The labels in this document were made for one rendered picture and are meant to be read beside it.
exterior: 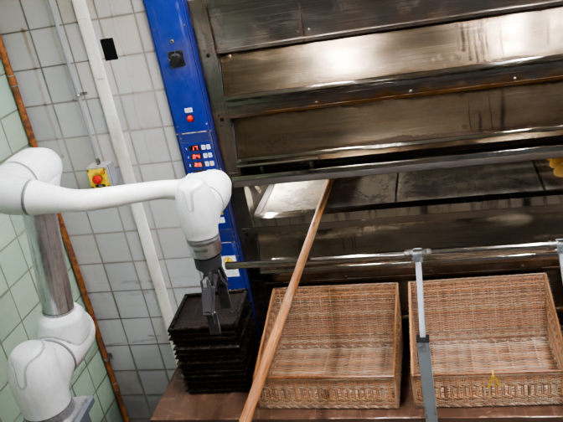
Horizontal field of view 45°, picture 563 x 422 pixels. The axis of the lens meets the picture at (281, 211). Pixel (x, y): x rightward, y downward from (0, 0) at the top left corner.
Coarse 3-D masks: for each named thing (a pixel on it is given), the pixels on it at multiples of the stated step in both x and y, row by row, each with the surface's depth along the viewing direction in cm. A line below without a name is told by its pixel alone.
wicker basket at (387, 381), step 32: (320, 288) 294; (352, 288) 290; (384, 288) 287; (288, 320) 300; (320, 320) 297; (352, 320) 293; (384, 320) 289; (288, 352) 299; (320, 352) 295; (352, 352) 291; (384, 352) 287; (288, 384) 261; (320, 384) 258; (352, 384) 255; (384, 384) 252
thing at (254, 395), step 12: (324, 192) 295; (324, 204) 286; (312, 228) 265; (312, 240) 258; (300, 264) 240; (300, 276) 235; (288, 288) 226; (288, 300) 220; (288, 312) 216; (276, 324) 208; (276, 336) 203; (264, 360) 192; (264, 372) 188; (252, 384) 184; (252, 396) 179; (252, 408) 175; (240, 420) 171
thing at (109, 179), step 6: (102, 162) 289; (108, 162) 288; (90, 168) 286; (96, 168) 285; (102, 168) 284; (108, 168) 285; (114, 168) 290; (90, 174) 286; (96, 174) 286; (102, 174) 285; (108, 174) 285; (114, 174) 290; (90, 180) 288; (102, 180) 287; (108, 180) 286; (114, 180) 290; (90, 186) 289; (96, 186) 288; (102, 186) 288; (108, 186) 287
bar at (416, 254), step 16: (560, 240) 230; (320, 256) 249; (336, 256) 248; (352, 256) 246; (368, 256) 244; (384, 256) 243; (400, 256) 242; (416, 256) 240; (432, 256) 240; (560, 256) 229; (416, 272) 240; (416, 336) 232; (432, 384) 235; (432, 400) 238; (432, 416) 241
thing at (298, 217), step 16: (528, 192) 267; (544, 192) 265; (560, 192) 262; (336, 208) 284; (352, 208) 282; (368, 208) 279; (384, 208) 276; (400, 208) 275; (416, 208) 273; (432, 208) 272; (448, 208) 271; (464, 208) 270; (480, 208) 268; (256, 224) 290; (272, 224) 289; (288, 224) 287
